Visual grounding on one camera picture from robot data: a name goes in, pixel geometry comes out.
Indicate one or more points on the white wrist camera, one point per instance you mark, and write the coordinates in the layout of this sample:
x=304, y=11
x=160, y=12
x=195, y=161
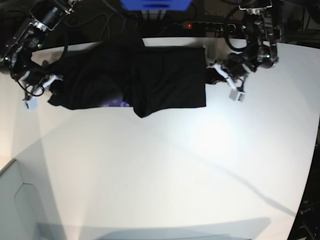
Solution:
x=237, y=96
x=30, y=104

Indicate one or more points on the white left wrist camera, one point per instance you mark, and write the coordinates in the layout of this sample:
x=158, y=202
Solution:
x=237, y=96

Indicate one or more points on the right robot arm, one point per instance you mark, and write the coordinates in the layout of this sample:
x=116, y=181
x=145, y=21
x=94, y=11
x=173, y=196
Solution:
x=16, y=53

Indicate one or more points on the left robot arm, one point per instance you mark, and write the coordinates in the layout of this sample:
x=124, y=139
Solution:
x=261, y=45

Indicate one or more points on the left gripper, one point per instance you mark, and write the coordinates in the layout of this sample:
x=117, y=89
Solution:
x=229, y=70

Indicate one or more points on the black T-shirt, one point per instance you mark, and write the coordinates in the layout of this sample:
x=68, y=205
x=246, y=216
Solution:
x=148, y=79

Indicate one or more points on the black power strip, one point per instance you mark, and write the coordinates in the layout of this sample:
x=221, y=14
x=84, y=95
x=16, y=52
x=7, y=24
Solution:
x=207, y=26

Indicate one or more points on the blue plastic bin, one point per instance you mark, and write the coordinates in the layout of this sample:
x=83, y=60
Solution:
x=168, y=5

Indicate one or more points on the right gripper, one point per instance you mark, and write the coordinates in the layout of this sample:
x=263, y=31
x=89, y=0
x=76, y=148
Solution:
x=35, y=84

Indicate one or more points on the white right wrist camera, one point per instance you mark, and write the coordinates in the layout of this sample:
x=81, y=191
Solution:
x=30, y=104

